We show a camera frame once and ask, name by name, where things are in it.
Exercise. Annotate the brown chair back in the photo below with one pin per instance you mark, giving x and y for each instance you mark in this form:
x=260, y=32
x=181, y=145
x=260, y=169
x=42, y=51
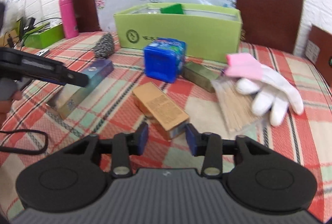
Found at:
x=269, y=6

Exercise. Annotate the pink bottle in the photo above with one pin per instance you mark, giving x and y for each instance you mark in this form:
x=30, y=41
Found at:
x=68, y=16

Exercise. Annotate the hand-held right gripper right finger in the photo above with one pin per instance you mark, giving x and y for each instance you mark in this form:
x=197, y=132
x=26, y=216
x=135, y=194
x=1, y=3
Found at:
x=192, y=139

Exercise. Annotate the blue plastic box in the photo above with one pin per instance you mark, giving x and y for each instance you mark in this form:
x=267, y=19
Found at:
x=158, y=63

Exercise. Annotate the green tissue box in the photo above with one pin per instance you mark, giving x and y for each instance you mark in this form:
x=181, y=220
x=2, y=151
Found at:
x=46, y=36

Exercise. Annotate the green storage box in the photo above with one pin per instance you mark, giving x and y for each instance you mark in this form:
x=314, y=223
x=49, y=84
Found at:
x=207, y=37

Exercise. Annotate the blue and purple carton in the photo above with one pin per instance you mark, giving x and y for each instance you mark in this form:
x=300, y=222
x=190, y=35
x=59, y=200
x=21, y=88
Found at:
x=101, y=68

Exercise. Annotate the golden brown carton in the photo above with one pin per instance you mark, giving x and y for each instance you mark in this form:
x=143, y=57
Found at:
x=160, y=107

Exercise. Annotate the olive green carton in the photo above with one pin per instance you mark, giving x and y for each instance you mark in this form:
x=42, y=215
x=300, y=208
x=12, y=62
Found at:
x=199, y=74

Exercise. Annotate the white glove with pink cuff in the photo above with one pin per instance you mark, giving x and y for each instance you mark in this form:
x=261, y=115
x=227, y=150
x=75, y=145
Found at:
x=280, y=86

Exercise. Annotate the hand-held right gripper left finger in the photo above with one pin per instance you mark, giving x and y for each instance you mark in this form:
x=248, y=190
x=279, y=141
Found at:
x=142, y=139

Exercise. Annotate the green pad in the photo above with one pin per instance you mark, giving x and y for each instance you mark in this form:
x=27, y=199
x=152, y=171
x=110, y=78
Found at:
x=171, y=9

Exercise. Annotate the person's left hand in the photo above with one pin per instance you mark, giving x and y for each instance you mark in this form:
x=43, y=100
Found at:
x=7, y=92

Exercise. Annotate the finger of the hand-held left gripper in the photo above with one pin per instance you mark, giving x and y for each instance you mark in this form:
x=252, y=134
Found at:
x=59, y=73

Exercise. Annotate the wooden toothpick pack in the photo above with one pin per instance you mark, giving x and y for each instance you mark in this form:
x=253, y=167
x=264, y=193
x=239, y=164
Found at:
x=233, y=106

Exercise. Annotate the steel wool scourer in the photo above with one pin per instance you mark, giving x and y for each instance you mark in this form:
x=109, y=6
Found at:
x=103, y=46

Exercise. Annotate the plaid tablecloth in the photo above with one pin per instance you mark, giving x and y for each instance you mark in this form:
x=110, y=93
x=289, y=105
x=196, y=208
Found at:
x=285, y=141

